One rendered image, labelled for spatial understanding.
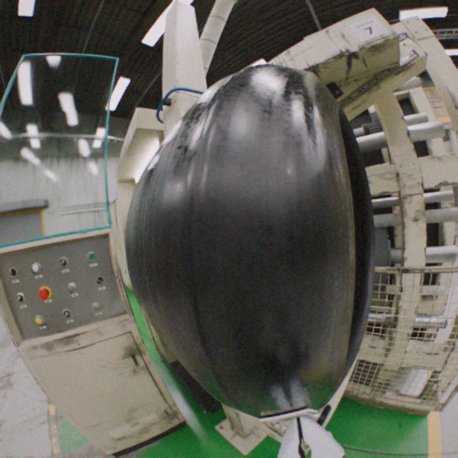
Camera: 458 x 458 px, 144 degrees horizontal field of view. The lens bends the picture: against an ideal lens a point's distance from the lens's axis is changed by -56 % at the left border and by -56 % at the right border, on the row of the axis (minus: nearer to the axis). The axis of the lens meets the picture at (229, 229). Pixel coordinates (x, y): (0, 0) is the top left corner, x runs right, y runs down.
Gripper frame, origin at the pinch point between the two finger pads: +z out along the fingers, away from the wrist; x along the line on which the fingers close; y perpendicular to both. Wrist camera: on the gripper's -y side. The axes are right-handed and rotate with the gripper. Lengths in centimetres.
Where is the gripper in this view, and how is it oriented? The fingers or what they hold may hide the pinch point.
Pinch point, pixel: (300, 430)
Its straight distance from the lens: 20.2
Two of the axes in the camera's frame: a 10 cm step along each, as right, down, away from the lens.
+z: -1.5, -6.1, 7.8
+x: 8.6, -4.7, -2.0
